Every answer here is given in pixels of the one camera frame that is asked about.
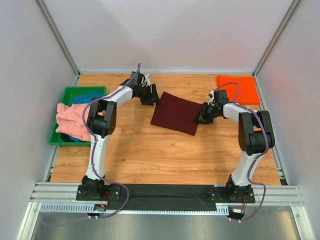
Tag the folded orange t shirt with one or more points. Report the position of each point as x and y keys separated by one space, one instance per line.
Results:
x=244 y=88

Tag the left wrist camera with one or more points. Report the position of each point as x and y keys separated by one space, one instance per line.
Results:
x=146 y=81

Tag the blue t shirt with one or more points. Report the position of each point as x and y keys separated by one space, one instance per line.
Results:
x=83 y=99

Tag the green plastic bin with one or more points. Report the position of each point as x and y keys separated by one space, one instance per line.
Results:
x=60 y=139

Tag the aluminium rail frame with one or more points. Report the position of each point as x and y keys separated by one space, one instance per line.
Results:
x=276 y=195

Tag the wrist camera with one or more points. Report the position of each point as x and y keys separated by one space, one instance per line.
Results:
x=146 y=81
x=211 y=97

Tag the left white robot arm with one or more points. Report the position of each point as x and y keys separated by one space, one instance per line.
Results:
x=100 y=118

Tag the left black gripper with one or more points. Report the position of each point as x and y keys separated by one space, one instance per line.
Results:
x=148 y=94

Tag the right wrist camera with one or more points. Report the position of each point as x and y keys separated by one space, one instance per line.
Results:
x=211 y=97

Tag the pink t shirt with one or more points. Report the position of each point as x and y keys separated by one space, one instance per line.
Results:
x=69 y=121

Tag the maroon t shirt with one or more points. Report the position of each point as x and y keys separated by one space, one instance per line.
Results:
x=176 y=114

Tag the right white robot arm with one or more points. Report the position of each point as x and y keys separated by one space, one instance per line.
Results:
x=255 y=139

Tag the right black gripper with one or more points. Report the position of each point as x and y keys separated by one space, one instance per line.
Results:
x=206 y=114

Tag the black base mat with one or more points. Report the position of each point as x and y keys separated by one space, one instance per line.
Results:
x=170 y=197

